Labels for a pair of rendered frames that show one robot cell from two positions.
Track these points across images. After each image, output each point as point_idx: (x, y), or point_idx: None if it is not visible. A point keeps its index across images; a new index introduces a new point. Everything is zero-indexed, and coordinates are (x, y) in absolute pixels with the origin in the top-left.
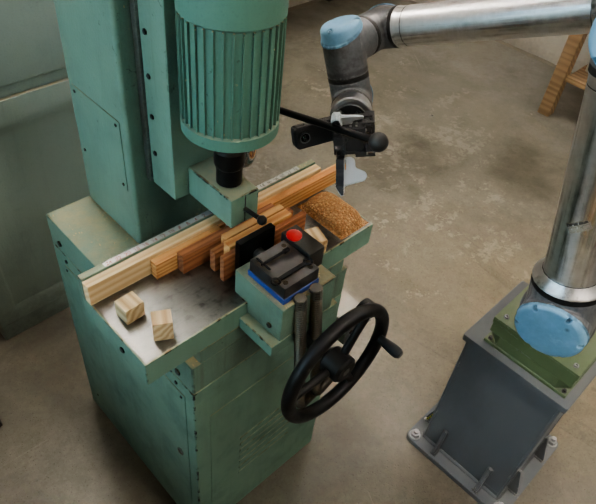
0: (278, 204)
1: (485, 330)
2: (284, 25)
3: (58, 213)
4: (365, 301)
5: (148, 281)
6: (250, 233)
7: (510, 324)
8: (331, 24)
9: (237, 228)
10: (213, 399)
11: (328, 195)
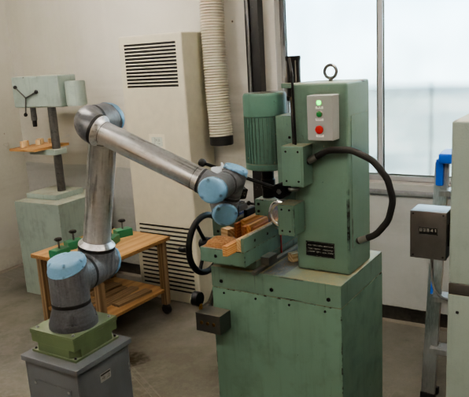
0: (249, 225)
1: (116, 341)
2: (244, 120)
3: (375, 252)
4: (197, 291)
5: None
6: (252, 207)
7: (107, 314)
8: (241, 167)
9: (263, 218)
10: None
11: (227, 239)
